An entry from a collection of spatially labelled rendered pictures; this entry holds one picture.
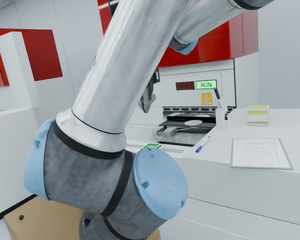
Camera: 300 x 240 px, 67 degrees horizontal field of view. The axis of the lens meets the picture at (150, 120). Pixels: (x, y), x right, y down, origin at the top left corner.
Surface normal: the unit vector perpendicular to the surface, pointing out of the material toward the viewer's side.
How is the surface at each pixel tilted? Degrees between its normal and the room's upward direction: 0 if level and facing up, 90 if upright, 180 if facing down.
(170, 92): 90
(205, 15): 120
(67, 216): 44
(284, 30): 90
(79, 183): 97
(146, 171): 50
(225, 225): 90
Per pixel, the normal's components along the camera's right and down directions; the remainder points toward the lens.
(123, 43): -0.21, 0.17
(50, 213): 0.49, -0.68
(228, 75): -0.55, 0.29
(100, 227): -0.54, -0.15
